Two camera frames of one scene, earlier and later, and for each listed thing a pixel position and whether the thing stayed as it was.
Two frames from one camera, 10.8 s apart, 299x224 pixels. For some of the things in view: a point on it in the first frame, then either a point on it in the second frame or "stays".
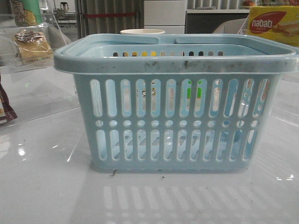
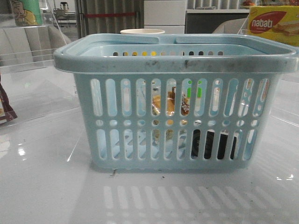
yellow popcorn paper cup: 141,31 stays
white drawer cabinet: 168,15 stays
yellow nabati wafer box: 280,24 stays
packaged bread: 32,48 -> 171,98
